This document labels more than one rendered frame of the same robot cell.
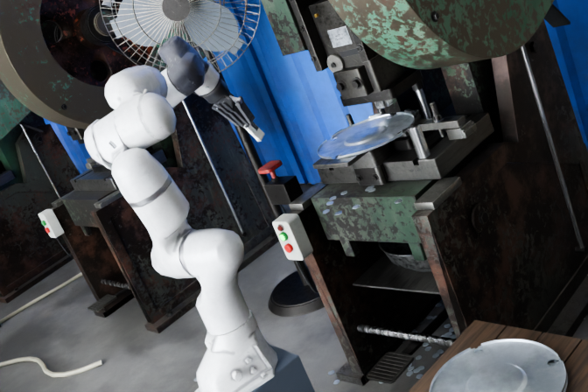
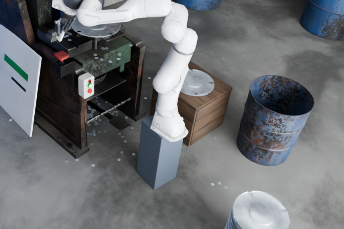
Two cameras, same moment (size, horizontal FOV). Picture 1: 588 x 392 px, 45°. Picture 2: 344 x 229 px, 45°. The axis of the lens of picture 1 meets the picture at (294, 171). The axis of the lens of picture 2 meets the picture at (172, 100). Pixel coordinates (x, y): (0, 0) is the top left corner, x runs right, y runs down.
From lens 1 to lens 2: 2.90 m
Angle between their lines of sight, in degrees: 91
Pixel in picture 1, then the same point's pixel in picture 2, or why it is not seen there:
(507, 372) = (191, 78)
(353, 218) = (101, 64)
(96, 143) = (183, 29)
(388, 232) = (114, 64)
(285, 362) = not seen: hidden behind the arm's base
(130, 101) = (177, 7)
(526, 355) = not seen: hidden behind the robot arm
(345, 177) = (83, 49)
